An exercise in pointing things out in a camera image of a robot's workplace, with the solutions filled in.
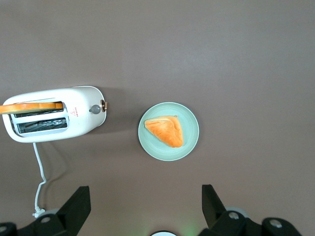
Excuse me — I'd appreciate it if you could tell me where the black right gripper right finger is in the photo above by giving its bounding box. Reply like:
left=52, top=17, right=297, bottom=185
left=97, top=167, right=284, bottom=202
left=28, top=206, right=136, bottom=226
left=199, top=184, right=261, bottom=236

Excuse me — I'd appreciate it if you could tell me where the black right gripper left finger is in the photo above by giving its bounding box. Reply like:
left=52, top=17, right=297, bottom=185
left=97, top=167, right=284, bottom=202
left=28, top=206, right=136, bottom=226
left=17, top=186, right=91, bottom=236

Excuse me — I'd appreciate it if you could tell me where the white two-slot toaster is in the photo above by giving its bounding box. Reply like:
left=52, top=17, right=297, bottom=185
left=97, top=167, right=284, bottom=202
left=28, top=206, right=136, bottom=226
left=1, top=85, right=109, bottom=144

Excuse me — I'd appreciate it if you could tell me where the pale green round plate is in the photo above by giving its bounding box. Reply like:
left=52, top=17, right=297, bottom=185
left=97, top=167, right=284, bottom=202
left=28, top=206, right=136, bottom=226
left=137, top=102, right=200, bottom=162

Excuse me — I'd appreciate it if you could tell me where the triangular orange pastry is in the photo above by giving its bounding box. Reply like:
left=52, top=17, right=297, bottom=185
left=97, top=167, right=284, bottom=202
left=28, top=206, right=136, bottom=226
left=144, top=115, right=184, bottom=148

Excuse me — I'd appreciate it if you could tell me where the orange-crust toast slice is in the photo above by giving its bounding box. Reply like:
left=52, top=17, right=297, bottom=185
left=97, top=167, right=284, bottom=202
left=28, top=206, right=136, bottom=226
left=0, top=102, right=64, bottom=115

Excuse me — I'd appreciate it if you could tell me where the brown table cloth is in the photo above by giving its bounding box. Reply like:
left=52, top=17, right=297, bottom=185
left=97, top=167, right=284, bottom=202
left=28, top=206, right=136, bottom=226
left=0, top=0, right=315, bottom=236

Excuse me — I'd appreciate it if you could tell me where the white toaster power cable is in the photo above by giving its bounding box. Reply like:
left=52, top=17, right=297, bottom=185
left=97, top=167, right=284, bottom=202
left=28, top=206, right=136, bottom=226
left=32, top=142, right=47, bottom=219

